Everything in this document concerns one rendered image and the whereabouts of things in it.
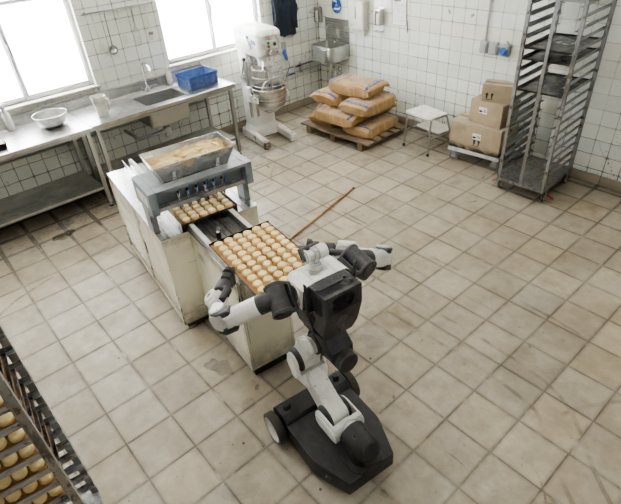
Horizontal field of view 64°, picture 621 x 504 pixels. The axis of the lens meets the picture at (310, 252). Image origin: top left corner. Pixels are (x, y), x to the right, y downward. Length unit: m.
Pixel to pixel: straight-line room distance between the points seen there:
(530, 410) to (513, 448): 0.31
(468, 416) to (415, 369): 0.45
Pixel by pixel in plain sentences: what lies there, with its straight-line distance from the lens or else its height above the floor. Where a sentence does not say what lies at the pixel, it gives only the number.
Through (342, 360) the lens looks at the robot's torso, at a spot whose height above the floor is 0.85.
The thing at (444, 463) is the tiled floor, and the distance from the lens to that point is 3.08.
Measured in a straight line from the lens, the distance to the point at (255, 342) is 3.20.
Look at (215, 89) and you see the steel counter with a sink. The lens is 5.98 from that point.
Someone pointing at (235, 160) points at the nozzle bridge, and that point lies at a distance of 3.43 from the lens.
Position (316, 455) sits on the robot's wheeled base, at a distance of 2.86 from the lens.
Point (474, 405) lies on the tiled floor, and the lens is 3.34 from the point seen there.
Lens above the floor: 2.60
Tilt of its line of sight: 36 degrees down
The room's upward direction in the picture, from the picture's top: 4 degrees counter-clockwise
